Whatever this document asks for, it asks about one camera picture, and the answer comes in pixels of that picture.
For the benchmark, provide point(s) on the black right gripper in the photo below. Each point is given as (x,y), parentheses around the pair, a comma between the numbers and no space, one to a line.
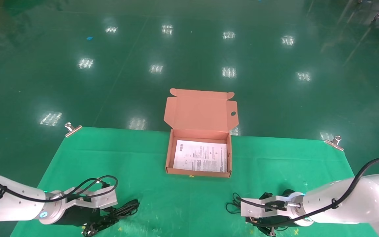
(275,223)

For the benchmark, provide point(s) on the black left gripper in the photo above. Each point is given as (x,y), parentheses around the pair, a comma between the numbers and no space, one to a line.
(77,216)

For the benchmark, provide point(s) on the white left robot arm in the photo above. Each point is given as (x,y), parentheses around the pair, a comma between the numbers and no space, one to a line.
(12,204)

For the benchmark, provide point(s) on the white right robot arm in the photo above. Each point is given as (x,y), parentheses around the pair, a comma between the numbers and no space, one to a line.
(357,200)

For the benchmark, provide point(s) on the orange cardboard box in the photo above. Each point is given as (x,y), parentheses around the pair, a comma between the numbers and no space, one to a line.
(199,113)

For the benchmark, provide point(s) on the green table mat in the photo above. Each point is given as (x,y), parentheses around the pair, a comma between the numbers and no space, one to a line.
(176,191)

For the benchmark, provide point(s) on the white printed leaflet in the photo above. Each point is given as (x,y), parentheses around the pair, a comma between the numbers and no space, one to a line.
(199,156)

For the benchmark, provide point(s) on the metal binder clip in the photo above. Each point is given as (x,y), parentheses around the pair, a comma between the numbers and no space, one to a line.
(335,144)
(72,130)

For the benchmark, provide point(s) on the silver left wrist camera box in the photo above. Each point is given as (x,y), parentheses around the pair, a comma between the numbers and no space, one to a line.
(102,197)

